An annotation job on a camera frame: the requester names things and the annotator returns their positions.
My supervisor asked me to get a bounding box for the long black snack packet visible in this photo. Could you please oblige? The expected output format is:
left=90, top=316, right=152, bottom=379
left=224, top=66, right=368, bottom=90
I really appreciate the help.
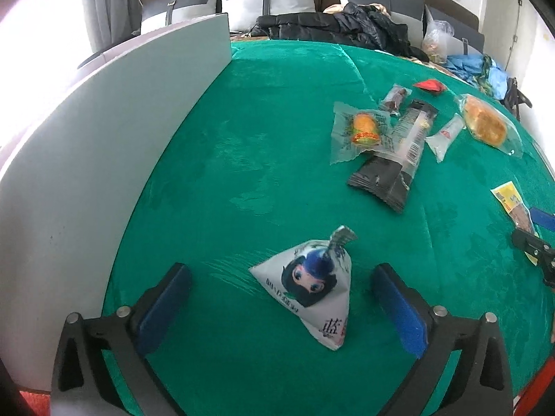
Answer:
left=347, top=99, right=439, bottom=213

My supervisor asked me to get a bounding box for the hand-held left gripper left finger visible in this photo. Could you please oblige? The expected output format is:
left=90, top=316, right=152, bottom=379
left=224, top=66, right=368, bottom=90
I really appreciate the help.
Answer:
left=51, top=262, right=193, bottom=416

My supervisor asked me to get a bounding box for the white triangular cartoon snack packet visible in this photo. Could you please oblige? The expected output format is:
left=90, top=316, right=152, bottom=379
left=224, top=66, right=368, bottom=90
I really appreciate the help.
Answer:
left=248, top=225, right=358, bottom=352

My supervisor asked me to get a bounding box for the clear packet of bread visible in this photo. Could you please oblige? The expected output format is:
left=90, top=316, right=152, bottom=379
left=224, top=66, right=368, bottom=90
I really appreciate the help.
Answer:
left=454, top=94, right=524, bottom=157

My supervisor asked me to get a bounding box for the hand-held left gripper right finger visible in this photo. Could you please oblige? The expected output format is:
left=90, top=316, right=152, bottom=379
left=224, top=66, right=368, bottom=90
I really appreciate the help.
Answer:
left=370, top=262, right=514, bottom=416

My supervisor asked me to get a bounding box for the grey curtain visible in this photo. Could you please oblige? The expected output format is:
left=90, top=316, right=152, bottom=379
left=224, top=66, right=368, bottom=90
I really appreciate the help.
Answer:
left=80, top=0, right=142, bottom=53

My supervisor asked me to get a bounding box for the blue crumpled cloth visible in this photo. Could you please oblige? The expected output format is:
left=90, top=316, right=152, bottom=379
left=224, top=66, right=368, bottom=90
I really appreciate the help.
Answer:
left=446, top=54, right=508, bottom=96

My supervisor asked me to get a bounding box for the yellow dried tofu snack packet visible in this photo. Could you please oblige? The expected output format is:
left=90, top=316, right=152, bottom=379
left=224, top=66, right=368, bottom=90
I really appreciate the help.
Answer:
left=491, top=182, right=538, bottom=237

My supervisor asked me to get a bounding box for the small white snack packet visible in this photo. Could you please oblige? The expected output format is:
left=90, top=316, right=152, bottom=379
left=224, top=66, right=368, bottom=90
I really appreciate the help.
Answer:
left=425, top=113, right=466, bottom=163

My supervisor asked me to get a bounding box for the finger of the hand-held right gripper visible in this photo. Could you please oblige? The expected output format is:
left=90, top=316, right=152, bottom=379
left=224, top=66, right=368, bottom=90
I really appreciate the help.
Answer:
left=512, top=229, right=555, bottom=287
left=529, top=209, right=555, bottom=228

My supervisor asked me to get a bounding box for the clear plastic bag of food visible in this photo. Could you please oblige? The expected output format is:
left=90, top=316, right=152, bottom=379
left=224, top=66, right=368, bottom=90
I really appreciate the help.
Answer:
left=422, top=19, right=456, bottom=65

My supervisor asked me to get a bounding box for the black puffer jacket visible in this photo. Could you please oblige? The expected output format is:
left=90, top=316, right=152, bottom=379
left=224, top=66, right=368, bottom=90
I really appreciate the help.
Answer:
left=251, top=2, right=430, bottom=61

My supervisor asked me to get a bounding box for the small brown snack packet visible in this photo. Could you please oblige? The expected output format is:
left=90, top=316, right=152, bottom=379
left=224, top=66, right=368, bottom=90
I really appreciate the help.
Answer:
left=378, top=84, right=412, bottom=117

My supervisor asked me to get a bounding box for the dark folding chair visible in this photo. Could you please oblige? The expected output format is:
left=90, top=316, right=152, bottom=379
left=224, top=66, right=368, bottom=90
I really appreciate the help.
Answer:
left=503, top=77, right=533, bottom=122

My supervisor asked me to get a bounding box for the red snack packet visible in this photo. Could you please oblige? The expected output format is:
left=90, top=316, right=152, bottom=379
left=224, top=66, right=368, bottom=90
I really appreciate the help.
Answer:
left=413, top=79, right=446, bottom=95

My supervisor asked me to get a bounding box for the white board panel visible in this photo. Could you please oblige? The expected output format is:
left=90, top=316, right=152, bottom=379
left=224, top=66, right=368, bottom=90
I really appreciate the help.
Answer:
left=0, top=12, right=232, bottom=393

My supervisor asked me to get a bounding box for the clear burger gummy packet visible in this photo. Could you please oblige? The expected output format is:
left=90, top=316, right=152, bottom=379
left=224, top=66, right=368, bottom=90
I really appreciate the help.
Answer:
left=330, top=102, right=393, bottom=165

